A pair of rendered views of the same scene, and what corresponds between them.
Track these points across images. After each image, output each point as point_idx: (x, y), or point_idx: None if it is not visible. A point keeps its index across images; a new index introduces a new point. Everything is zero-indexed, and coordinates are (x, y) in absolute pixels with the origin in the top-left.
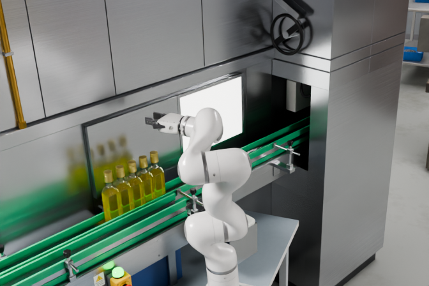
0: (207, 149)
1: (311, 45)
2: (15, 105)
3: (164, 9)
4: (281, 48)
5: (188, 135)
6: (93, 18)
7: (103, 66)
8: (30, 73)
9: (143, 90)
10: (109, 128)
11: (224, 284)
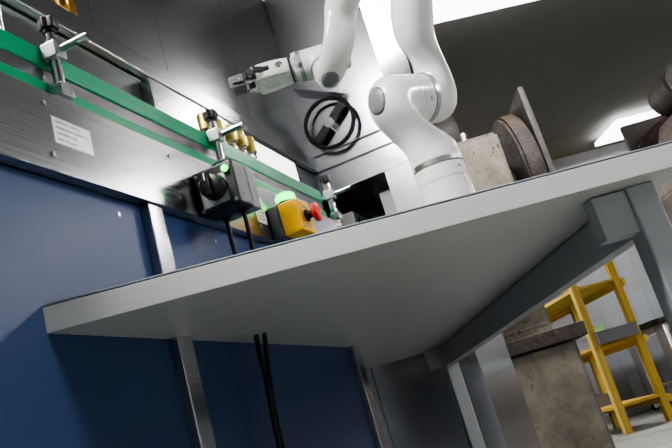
0: (352, 35)
1: (366, 121)
2: None
3: (198, 21)
4: (325, 154)
5: (306, 64)
6: None
7: (150, 28)
8: None
9: (200, 90)
10: (174, 103)
11: (461, 177)
